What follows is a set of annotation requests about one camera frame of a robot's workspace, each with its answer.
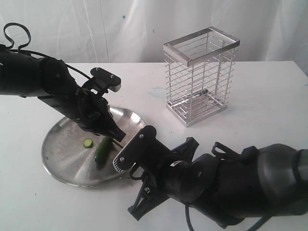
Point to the green cucumber piece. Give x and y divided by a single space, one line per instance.
103 150

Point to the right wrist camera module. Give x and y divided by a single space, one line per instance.
137 149

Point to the black handled paring knife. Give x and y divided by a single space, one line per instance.
116 143

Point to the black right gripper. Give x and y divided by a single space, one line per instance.
167 174

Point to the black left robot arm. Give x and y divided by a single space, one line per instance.
49 80

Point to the small cucumber slice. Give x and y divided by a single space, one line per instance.
88 143

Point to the chrome wire utensil rack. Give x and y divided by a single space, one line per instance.
199 68

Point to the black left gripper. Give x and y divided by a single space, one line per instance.
90 112

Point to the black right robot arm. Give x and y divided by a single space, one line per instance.
224 185

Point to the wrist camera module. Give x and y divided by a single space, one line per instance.
102 81
137 149

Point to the white backdrop curtain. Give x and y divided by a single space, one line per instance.
126 31

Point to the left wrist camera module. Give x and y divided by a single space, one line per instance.
102 81

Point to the round stainless steel plate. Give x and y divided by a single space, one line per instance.
67 160

